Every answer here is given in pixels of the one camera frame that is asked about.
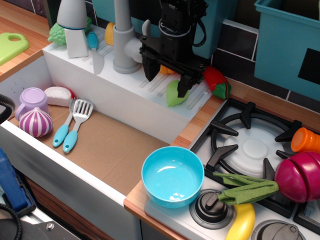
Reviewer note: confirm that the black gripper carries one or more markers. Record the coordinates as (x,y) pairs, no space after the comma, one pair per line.
(173,50)

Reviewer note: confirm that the green toy pear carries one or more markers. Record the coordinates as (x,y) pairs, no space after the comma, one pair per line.
(172,98)

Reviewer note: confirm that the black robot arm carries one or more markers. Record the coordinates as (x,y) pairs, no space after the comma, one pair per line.
(177,15)

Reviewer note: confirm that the turquoise plastic bowl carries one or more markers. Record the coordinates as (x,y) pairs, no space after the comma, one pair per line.
(172,176)

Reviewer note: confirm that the orange toy pumpkin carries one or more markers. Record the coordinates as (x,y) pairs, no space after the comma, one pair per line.
(166,71)

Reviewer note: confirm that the grey toy faucet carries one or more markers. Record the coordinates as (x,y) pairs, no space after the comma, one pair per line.
(127,56)

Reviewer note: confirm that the red toy pepper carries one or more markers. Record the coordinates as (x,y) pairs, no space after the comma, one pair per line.
(217,83)

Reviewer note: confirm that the white toy sink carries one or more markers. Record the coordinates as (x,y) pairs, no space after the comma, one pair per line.
(128,98)

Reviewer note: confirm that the yellow toy corn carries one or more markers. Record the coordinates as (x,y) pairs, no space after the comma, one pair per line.
(108,35)

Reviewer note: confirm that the teal bin centre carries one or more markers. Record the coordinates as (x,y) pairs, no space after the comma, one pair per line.
(141,10)

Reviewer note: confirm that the teal bin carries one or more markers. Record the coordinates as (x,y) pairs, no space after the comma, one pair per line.
(288,49)
(141,10)

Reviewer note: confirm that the black stove grate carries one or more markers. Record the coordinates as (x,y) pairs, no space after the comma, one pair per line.
(244,140)

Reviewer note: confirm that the white toy stove top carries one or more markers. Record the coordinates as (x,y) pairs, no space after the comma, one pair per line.
(180,220)

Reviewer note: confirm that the white red toy cheese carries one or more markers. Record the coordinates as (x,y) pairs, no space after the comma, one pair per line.
(59,96)

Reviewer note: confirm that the green toy artichoke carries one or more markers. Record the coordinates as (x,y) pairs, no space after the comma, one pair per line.
(57,33)

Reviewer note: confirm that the teal bin right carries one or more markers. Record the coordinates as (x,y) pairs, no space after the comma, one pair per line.
(288,49)

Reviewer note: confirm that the green felt leaves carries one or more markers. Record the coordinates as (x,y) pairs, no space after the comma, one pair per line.
(247,189)

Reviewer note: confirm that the purple toy cup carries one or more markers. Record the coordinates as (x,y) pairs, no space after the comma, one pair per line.
(29,99)

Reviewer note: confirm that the grey stove knob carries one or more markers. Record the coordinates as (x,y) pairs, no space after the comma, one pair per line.
(210,213)
(276,230)

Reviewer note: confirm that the purple striped toy onion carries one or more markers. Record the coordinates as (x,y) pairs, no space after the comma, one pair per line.
(36,122)

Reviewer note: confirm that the brown cardboard sheet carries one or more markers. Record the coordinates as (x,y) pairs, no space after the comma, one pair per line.
(108,149)

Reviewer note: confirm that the orange toy carrot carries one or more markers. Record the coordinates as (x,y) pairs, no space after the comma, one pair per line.
(305,140)

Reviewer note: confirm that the green cutting board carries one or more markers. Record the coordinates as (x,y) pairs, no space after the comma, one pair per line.
(11,45)

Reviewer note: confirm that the magenta toy beet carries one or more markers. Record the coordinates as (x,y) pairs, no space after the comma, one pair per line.
(298,177)

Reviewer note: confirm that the yellow toy banana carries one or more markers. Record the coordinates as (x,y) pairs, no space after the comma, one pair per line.
(243,224)

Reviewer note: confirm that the blue black device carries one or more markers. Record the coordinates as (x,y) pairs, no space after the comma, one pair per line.
(16,195)

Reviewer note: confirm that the toy knife blue handle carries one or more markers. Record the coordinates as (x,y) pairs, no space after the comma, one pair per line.
(97,58)

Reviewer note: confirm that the toy spatula blue handle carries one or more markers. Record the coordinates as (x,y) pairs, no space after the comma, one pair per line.
(82,110)

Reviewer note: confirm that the toy fork blue handle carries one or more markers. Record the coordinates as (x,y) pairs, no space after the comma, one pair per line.
(63,130)

